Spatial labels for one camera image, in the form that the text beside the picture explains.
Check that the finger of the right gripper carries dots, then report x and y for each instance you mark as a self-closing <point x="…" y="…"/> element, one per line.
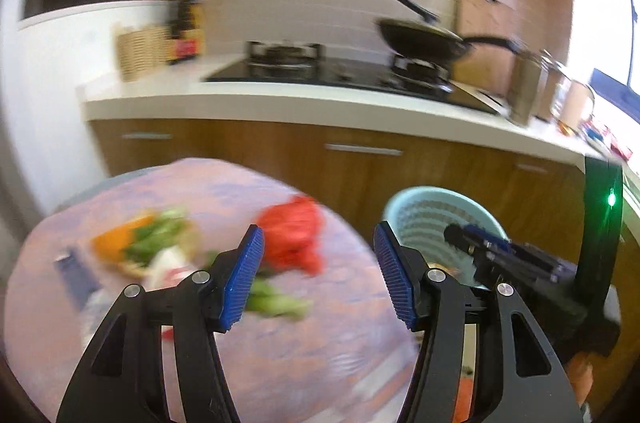
<point x="496" y="259"/>

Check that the blue white milk carton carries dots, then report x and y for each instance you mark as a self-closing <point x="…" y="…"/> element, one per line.
<point x="79" y="282"/>

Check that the green bok choy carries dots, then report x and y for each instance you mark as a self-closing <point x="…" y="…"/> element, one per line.
<point x="237" y="286"/>

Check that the red plastic bag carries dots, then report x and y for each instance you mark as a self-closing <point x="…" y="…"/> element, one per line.
<point x="292" y="236"/>

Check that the orange peel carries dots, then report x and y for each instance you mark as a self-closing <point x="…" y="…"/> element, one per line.
<point x="110" y="245"/>

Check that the wooden kitchen cabinets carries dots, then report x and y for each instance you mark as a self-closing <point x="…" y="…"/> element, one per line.
<point x="355" y="172"/>

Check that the person right hand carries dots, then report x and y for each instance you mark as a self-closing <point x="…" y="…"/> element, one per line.
<point x="579" y="372"/>

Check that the light blue plastic basket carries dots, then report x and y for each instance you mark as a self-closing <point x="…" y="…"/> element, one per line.
<point x="419" y="216"/>

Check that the leafy greens pile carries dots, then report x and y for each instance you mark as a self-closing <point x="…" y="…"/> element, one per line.
<point x="168" y="228"/>

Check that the white countertop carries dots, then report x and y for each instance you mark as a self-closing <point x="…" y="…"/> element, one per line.
<point x="181" y="94"/>

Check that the beige kettle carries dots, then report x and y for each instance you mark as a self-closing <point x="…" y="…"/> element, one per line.
<point x="576" y="108"/>

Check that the steel pot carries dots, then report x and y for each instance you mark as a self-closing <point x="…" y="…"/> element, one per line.
<point x="534" y="81"/>

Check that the black wok pan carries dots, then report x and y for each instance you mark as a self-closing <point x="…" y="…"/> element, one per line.
<point x="425" y="40"/>

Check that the black gas stove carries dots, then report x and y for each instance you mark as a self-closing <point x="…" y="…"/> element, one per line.
<point x="308" y="64"/>

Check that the beige utensil holder basket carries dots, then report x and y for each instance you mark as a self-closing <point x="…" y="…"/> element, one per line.
<point x="139" y="51"/>

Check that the dark sauce bottle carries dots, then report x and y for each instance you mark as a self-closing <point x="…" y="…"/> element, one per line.
<point x="185" y="38"/>

